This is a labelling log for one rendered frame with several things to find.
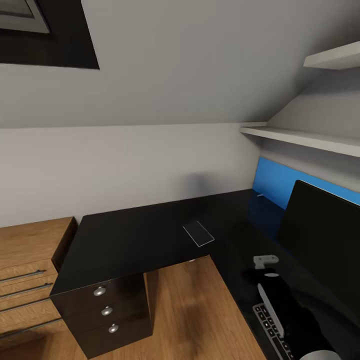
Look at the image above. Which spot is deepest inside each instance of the monitor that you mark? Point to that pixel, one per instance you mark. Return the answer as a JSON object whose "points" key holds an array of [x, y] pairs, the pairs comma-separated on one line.
{"points": [[322, 231]]}

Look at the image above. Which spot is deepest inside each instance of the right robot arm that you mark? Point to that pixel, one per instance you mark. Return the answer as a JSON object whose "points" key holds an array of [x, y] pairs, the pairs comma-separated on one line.
{"points": [[296, 325]]}

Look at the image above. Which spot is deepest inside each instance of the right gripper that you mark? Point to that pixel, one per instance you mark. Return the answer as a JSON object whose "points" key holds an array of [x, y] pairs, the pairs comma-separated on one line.
{"points": [[251, 275]]}

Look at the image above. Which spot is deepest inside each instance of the bookcase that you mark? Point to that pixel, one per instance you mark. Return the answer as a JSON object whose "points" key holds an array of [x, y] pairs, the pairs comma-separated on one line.
{"points": [[344, 57]]}

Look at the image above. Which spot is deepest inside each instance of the notebook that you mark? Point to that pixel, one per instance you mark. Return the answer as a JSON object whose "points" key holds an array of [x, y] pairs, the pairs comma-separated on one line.
{"points": [[198, 233]]}

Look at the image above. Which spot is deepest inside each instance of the cabinet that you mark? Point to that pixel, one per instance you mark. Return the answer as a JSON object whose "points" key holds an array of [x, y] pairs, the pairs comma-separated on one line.
{"points": [[108, 316], [31, 256]]}

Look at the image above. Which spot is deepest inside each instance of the keyboard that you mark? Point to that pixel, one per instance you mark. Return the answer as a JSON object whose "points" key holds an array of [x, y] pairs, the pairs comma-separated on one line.
{"points": [[282, 349]]}

